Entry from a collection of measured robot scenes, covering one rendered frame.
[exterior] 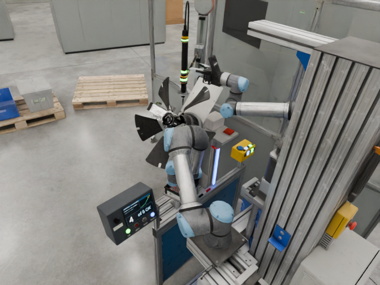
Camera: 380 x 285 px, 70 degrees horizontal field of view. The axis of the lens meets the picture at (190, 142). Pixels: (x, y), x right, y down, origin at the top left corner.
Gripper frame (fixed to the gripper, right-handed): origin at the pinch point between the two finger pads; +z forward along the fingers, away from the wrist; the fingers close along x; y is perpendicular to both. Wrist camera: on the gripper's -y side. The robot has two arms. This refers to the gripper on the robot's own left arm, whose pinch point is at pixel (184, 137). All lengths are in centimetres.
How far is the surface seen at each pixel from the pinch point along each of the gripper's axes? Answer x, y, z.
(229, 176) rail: 35.1, -31.2, 1.3
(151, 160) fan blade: 18.2, 25.7, -4.6
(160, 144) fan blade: 9.2, 19.2, 3.2
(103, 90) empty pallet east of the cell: 79, 192, 250
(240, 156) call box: 18.3, -38.4, 5.2
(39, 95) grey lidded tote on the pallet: 49, 245, 163
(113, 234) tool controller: 2, 20, -80
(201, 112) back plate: 0.8, -7.1, 36.9
